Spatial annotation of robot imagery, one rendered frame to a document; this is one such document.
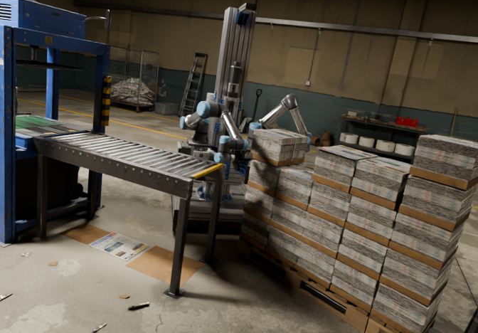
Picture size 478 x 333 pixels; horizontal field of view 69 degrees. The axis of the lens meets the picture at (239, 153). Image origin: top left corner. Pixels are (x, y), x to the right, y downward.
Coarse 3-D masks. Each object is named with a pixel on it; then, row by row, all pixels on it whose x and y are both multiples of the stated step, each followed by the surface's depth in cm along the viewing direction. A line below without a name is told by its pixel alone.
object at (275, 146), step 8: (256, 136) 272; (264, 136) 267; (272, 136) 261; (280, 136) 262; (288, 136) 268; (256, 144) 274; (264, 144) 268; (272, 144) 262; (280, 144) 257; (288, 144) 264; (256, 152) 273; (264, 152) 269; (272, 152) 263; (280, 152) 259; (288, 152) 268; (280, 160) 262
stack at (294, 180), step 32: (256, 160) 275; (256, 192) 275; (288, 192) 254; (320, 192) 236; (256, 224) 279; (288, 224) 256; (320, 224) 236; (352, 224) 221; (384, 224) 207; (288, 256) 258; (320, 256) 239; (352, 256) 222; (384, 256) 208; (320, 288) 240; (352, 288) 224; (352, 320) 225
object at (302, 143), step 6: (282, 132) 282; (288, 132) 286; (294, 132) 291; (300, 138) 274; (306, 138) 281; (300, 144) 277; (306, 144) 283; (300, 150) 280; (294, 156) 276; (300, 156) 283
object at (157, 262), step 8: (152, 248) 280; (160, 248) 282; (144, 256) 267; (152, 256) 269; (160, 256) 270; (168, 256) 272; (184, 256) 276; (128, 264) 254; (136, 264) 255; (144, 264) 257; (152, 264) 258; (160, 264) 260; (168, 264) 262; (184, 264) 265; (192, 264) 266; (200, 264) 268; (144, 272) 247; (152, 272) 249; (160, 272) 250; (168, 272) 252; (184, 272) 255; (192, 272) 256; (168, 280) 242; (184, 280) 245
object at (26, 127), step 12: (24, 120) 301; (36, 120) 309; (48, 120) 318; (24, 132) 262; (36, 132) 267; (48, 132) 273; (60, 132) 279; (72, 132) 288; (84, 132) 299; (24, 144) 252
